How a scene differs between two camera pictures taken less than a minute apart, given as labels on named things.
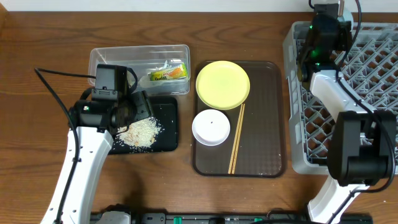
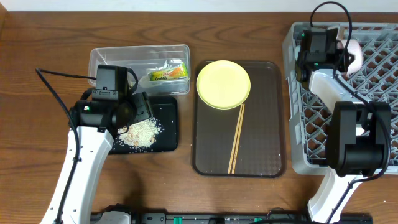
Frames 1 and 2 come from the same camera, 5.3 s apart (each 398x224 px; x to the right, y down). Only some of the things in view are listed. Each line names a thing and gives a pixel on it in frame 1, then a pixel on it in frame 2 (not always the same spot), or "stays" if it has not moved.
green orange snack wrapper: [178, 72] stays
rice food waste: [139, 135] stays
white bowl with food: [211, 127] → [354, 48]
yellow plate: [222, 84] stays
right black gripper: [302, 72] → [347, 58]
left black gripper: [140, 106] stays
